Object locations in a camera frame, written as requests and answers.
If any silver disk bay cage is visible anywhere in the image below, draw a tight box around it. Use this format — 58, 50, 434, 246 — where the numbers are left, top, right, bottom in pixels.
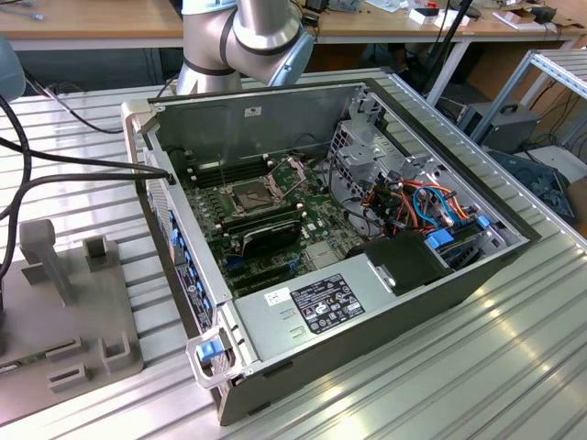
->
327, 84, 441, 207

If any white box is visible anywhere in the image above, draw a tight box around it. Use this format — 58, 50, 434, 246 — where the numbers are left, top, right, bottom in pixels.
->
407, 6, 471, 28

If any black plastic shroud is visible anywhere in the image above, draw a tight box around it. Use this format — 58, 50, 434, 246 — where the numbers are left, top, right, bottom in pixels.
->
346, 230, 455, 298

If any black box with handle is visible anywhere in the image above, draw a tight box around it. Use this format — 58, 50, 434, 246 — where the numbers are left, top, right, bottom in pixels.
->
458, 103, 543, 155

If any open cardboard box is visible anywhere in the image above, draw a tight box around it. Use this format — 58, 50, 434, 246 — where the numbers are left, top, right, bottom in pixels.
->
493, 4, 559, 31

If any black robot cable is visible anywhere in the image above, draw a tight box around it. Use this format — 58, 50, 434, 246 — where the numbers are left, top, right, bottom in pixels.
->
0, 72, 180, 285

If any silver chipset heatsink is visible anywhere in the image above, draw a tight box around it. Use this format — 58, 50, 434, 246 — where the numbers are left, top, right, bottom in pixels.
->
304, 241, 343, 270

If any aluminium shelf frame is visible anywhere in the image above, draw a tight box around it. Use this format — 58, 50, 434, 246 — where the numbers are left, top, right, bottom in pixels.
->
471, 48, 587, 155

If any silver power supply unit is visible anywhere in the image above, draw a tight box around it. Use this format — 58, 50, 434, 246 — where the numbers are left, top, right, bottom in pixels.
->
227, 253, 399, 368

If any grey open PC case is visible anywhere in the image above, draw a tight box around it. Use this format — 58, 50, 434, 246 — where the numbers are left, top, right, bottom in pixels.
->
119, 77, 543, 427

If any black graphics card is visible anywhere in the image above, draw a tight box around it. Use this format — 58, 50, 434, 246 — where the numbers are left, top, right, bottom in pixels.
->
238, 218, 305, 259

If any orange wire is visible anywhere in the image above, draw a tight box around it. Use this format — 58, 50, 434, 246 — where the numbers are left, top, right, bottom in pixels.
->
361, 181, 474, 220

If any wooden desk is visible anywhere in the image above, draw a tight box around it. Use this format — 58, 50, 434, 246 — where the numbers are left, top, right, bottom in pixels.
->
0, 0, 587, 106

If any green motherboard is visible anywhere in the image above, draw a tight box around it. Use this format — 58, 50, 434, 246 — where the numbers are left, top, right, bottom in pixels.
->
176, 153, 371, 299

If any CPU socket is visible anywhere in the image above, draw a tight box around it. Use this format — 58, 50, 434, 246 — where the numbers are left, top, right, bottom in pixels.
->
221, 175, 282, 217

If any green RAM stick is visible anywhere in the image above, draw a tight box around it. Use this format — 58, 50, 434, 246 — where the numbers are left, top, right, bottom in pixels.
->
0, 352, 51, 375

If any black expansion slot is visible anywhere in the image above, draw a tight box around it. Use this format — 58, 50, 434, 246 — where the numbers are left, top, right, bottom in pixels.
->
225, 261, 295, 281
231, 272, 288, 295

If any brown cardboard piece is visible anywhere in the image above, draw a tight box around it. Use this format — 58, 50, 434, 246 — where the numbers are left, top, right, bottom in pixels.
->
566, 176, 587, 226

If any metal socket cover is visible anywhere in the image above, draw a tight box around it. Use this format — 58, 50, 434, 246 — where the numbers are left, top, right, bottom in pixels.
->
267, 156, 307, 199

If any black stand pole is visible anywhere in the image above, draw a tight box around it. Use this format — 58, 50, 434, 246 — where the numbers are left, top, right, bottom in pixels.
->
421, 0, 476, 95

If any grey parts rack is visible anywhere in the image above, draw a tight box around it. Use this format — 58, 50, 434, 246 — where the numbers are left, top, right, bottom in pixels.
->
0, 218, 146, 427

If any blue wire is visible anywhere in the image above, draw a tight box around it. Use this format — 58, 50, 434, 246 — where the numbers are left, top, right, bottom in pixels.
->
429, 182, 460, 226
411, 182, 437, 228

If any blue disk carrier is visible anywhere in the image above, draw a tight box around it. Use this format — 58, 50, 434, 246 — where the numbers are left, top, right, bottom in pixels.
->
424, 227, 460, 252

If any blue plastic latch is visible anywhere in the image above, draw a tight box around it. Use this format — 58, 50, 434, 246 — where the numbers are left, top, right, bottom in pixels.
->
194, 338, 222, 364

